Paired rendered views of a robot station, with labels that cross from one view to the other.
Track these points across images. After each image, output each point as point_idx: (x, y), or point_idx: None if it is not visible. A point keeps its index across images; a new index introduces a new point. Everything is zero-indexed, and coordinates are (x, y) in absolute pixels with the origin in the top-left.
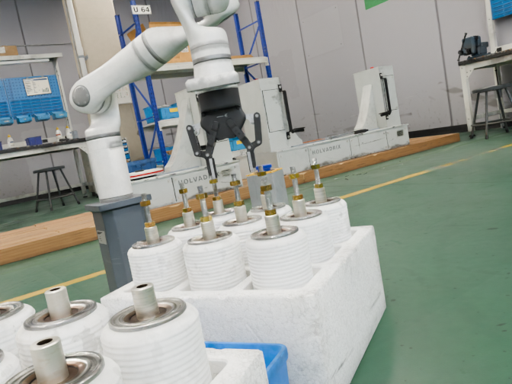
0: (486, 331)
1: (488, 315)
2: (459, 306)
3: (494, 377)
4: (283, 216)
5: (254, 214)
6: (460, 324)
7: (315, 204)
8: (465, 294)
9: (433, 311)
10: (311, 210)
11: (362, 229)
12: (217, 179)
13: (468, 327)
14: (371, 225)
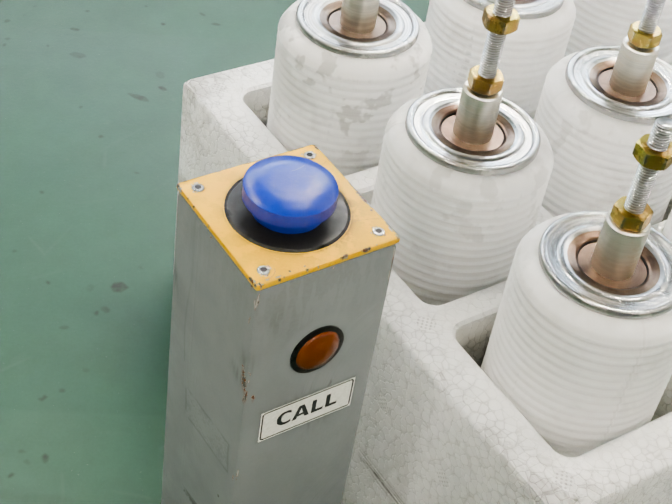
0: (178, 105)
1: (109, 120)
2: (87, 168)
3: None
4: (543, 8)
5: (541, 129)
6: (177, 139)
7: (406, 5)
8: (7, 183)
9: (138, 195)
10: None
11: (240, 80)
12: (636, 142)
13: (179, 128)
14: (194, 79)
